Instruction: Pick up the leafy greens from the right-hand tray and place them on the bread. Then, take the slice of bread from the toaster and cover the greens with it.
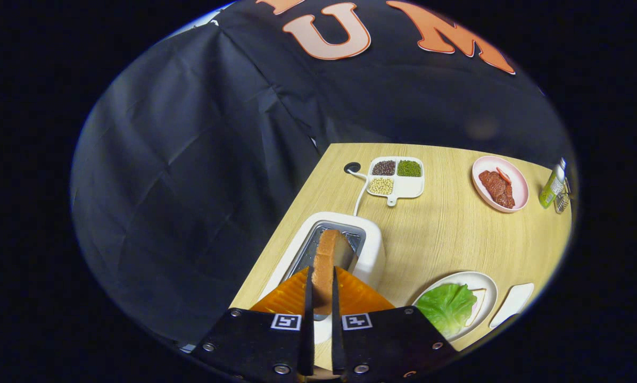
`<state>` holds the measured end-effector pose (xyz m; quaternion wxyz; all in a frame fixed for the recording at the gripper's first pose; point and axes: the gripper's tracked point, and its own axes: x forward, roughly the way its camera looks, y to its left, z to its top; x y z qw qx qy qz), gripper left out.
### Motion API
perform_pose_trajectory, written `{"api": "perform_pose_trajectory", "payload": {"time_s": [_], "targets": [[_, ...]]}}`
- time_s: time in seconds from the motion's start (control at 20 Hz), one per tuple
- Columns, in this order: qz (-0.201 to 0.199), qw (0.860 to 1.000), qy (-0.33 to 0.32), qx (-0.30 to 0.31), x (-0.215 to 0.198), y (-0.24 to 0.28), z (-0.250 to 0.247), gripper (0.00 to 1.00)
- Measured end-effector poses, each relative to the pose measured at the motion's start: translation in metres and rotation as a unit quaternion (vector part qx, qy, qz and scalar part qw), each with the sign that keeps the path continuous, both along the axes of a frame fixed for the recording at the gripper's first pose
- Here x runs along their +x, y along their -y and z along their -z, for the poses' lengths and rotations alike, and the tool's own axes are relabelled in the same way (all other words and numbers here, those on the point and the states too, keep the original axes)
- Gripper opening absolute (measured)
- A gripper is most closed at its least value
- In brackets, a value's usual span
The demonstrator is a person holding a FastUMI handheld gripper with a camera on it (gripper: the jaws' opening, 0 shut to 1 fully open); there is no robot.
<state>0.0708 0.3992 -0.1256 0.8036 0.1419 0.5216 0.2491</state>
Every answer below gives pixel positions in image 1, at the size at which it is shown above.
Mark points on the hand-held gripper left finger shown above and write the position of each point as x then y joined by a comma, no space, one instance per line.
308,340

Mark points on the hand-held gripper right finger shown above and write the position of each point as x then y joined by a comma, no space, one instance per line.
337,346

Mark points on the brown crust bread slice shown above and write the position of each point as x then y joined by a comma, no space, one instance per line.
326,266

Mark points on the green lettuce leaf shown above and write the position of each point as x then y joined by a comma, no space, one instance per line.
446,308

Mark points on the white toaster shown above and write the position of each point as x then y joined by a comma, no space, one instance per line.
372,255

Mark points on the square white bread slice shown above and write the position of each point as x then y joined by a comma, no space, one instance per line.
479,306

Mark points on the round white plate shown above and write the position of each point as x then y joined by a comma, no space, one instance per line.
489,298

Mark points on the divided white bean dish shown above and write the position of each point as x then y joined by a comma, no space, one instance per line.
411,186

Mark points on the oblong white plate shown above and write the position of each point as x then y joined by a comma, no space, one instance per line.
512,303

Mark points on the black backdrop cloth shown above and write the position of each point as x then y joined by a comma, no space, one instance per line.
190,186

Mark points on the brown meat pieces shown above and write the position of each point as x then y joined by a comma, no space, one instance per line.
496,190

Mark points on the red sausage slice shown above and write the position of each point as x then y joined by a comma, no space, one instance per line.
503,175

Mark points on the pink plate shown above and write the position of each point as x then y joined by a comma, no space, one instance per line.
519,186

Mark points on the green label drink bottle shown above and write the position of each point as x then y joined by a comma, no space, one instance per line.
551,189

